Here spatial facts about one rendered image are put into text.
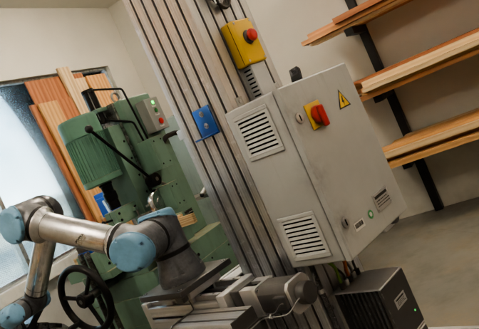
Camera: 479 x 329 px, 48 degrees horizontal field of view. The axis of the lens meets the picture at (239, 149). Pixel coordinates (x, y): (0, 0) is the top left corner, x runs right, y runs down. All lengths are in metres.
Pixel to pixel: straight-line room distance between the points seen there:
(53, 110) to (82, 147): 1.75
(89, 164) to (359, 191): 1.28
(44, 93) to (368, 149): 3.05
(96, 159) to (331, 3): 2.51
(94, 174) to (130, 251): 0.87
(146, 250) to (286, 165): 0.46
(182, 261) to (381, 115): 2.85
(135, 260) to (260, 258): 0.38
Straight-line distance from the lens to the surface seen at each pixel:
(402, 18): 4.16
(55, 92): 4.28
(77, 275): 2.52
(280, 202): 1.44
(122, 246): 1.55
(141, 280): 2.26
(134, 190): 2.46
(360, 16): 3.73
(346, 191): 1.42
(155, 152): 2.43
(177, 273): 1.68
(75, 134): 2.37
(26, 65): 4.31
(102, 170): 2.36
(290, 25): 4.39
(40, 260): 2.00
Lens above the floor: 1.18
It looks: 2 degrees down
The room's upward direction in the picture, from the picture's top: 24 degrees counter-clockwise
